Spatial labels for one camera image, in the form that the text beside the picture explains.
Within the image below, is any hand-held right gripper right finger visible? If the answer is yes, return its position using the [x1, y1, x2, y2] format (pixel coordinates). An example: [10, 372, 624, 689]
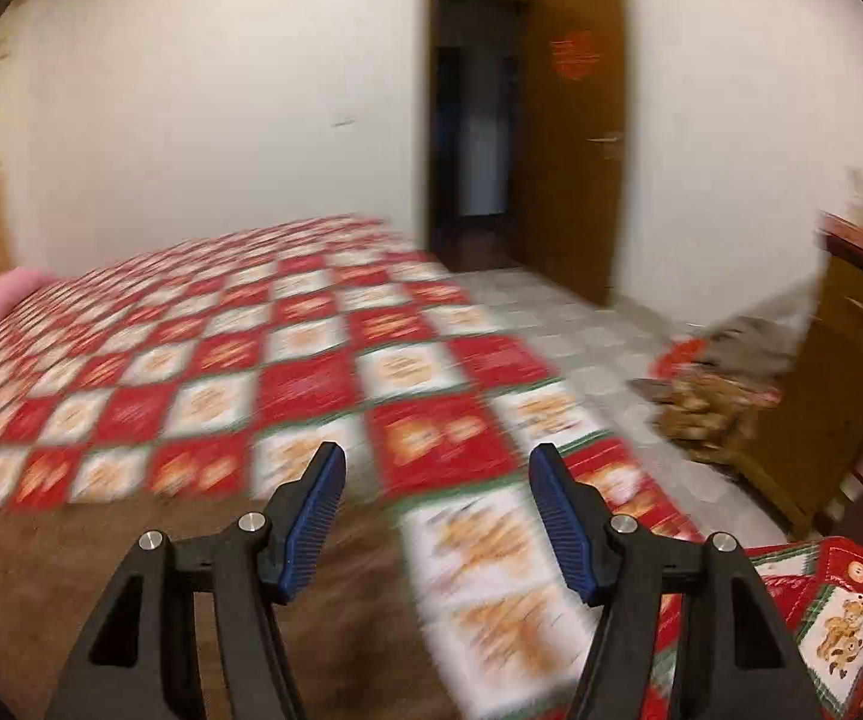
[528, 443, 811, 720]

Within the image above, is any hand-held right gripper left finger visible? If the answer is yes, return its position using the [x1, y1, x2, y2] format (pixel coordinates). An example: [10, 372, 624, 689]
[45, 444, 347, 720]

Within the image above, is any brown knitted sweater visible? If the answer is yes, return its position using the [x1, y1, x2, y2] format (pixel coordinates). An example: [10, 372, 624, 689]
[0, 491, 463, 720]

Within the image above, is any red checked printed bedsheet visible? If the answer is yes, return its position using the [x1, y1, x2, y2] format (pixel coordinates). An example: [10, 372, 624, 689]
[0, 214, 863, 720]

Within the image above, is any red plastic bag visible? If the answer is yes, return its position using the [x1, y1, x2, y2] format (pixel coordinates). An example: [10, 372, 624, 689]
[651, 337, 712, 385]

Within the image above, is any wooden desk with drawers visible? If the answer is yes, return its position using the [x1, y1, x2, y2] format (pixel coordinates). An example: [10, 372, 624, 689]
[724, 232, 863, 537]

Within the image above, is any brown wooden door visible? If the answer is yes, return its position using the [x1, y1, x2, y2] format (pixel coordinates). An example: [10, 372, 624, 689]
[525, 0, 625, 308]

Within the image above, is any red paper door decoration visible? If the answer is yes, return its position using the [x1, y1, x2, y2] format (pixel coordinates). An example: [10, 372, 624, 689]
[550, 30, 599, 81]

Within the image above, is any brown door frame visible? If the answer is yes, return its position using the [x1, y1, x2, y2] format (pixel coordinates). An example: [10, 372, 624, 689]
[416, 0, 545, 272]

